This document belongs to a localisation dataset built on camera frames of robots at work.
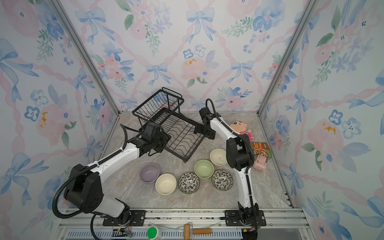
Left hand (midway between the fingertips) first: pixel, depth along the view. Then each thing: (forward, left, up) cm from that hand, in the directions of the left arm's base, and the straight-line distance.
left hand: (172, 138), depth 87 cm
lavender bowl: (-16, +13, -13) cm, 24 cm away
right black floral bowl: (-19, -29, -14) cm, 38 cm away
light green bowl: (-13, -19, -14) cm, 26 cm away
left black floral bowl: (-21, -10, -15) cm, 27 cm away
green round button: (-45, +4, -7) cm, 45 cm away
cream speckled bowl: (-5, -28, -13) cm, 31 cm away
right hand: (+10, -18, -9) cm, 23 cm away
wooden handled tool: (-43, -11, -14) cm, 47 cm away
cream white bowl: (-22, +3, -14) cm, 26 cm away
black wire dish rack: (+34, +11, -8) cm, 36 cm away
